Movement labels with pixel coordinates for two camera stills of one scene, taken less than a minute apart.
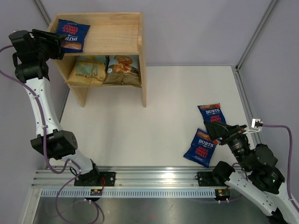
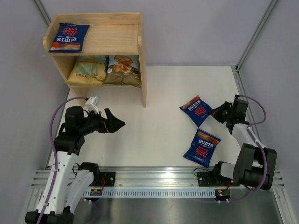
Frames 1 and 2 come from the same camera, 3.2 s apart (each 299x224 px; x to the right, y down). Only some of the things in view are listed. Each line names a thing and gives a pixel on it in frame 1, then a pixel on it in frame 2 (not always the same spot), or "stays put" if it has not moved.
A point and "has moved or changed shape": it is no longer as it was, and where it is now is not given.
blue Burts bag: (212, 112) has moved or changed shape
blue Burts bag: (202, 149) stays put
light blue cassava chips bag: (123, 70) stays put
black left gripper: (52, 40) -> (110, 124)
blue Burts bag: (77, 34) stays put
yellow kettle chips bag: (88, 70) stays put
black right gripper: (217, 130) -> (216, 112)
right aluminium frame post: (255, 34) stays put
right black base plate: (207, 179) stays put
